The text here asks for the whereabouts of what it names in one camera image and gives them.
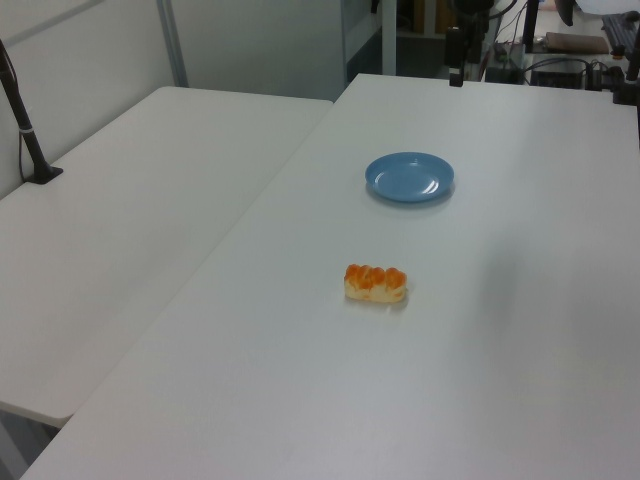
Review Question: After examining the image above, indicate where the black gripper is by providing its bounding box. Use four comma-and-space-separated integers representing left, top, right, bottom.
445, 26, 469, 88

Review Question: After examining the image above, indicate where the blue round plate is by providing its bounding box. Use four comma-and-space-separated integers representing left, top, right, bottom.
364, 151, 457, 204

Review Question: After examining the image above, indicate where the orange glazed bread loaf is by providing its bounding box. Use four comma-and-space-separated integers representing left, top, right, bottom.
343, 263, 409, 305

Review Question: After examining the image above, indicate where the wooden shelf cabinet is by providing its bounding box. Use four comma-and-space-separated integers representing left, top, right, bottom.
412, 0, 447, 37

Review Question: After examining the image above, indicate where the grey metal column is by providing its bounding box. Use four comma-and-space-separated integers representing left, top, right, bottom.
381, 0, 399, 77

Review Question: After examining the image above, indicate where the black upright pole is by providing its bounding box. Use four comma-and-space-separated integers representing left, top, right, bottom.
523, 0, 541, 54

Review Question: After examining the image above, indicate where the black electronics box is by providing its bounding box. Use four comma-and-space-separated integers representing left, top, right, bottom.
528, 68, 587, 90

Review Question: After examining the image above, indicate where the brown flat pad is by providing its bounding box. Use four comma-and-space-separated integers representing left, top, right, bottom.
543, 31, 610, 52

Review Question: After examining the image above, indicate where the black keyboard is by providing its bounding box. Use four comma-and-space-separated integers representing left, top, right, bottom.
601, 13, 640, 50

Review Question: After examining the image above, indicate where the black table clamp mount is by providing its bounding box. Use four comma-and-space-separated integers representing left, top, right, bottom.
610, 43, 640, 107

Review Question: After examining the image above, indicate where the grey metal partition post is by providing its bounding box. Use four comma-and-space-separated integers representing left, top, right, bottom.
155, 0, 190, 89

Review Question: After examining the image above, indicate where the black camera stand pole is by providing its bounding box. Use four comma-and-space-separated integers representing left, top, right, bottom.
0, 38, 65, 187

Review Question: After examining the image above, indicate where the black cable on stand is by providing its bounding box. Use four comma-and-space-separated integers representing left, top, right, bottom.
0, 49, 32, 182

